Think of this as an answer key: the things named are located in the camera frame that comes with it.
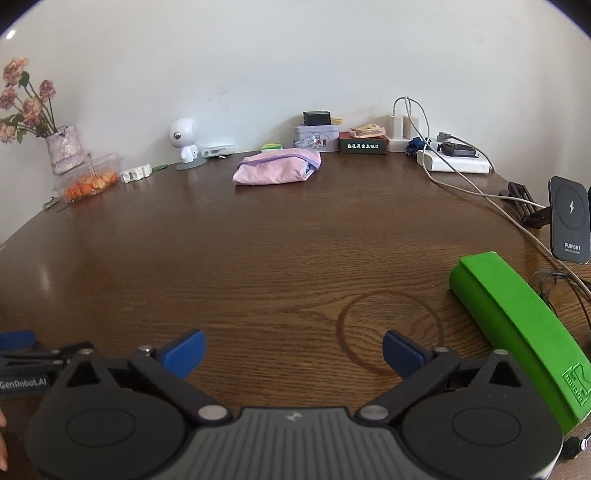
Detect clear container with orange snacks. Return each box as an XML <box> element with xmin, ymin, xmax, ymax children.
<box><xmin>53</xmin><ymin>154</ymin><xmax>123</xmax><ymax>204</ymax></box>

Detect dried pink roses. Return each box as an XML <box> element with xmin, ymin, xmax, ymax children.
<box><xmin>0</xmin><ymin>58</ymin><xmax>58</xmax><ymax>144</ymax></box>

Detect white power strip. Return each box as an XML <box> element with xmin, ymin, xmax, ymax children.
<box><xmin>417</xmin><ymin>148</ymin><xmax>492</xmax><ymax>175</ymax></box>

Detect pink and blue mesh shorts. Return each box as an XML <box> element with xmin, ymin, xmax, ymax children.
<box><xmin>232</xmin><ymin>148</ymin><xmax>322</xmax><ymax>186</ymax></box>

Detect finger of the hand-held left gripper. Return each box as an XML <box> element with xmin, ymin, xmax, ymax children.
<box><xmin>0</xmin><ymin>330</ymin><xmax>38</xmax><ymax>354</ymax></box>
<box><xmin>0</xmin><ymin>342</ymin><xmax>95</xmax><ymax>370</ymax></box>

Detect black charger block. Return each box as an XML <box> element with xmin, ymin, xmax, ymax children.
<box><xmin>303</xmin><ymin>111</ymin><xmax>342</xmax><ymax>126</ymax></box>

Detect black cable bundle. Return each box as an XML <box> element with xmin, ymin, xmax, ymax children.
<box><xmin>529</xmin><ymin>270</ymin><xmax>591</xmax><ymax>319</ymax></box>

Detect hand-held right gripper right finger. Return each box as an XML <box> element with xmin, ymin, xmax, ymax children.
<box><xmin>357</xmin><ymin>329</ymin><xmax>532</xmax><ymax>423</ymax></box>

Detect black adapter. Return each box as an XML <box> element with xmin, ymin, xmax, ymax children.
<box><xmin>436</xmin><ymin>131</ymin><xmax>476</xmax><ymax>158</ymax></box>

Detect white printed tin box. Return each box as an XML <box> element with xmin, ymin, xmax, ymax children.
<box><xmin>293</xmin><ymin>124</ymin><xmax>340</xmax><ymax>153</ymax></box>

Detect white round-headed robot camera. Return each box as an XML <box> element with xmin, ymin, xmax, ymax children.
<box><xmin>167</xmin><ymin>117</ymin><xmax>208</xmax><ymax>171</ymax></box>

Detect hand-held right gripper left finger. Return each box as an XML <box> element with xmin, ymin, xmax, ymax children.
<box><xmin>59</xmin><ymin>329</ymin><xmax>233</xmax><ymax>423</ymax></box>

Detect black wireless charger stand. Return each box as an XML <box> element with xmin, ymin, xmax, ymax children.
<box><xmin>548</xmin><ymin>175</ymin><xmax>591</xmax><ymax>265</ymax></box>

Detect white charging cable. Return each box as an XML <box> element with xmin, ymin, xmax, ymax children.
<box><xmin>418</xmin><ymin>138</ymin><xmax>591</xmax><ymax>296</ymax></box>
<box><xmin>392</xmin><ymin>96</ymin><xmax>532</xmax><ymax>204</ymax></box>

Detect black folding phone holder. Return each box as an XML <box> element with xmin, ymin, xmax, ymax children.
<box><xmin>508</xmin><ymin>181</ymin><xmax>552</xmax><ymax>229</ymax></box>

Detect mottled purple vase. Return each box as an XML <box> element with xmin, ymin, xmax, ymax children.
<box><xmin>45</xmin><ymin>124</ymin><xmax>88</xmax><ymax>176</ymax></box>

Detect dark green labelled box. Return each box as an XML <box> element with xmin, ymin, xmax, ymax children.
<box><xmin>339</xmin><ymin>132</ymin><xmax>387</xmax><ymax>155</ymax></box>

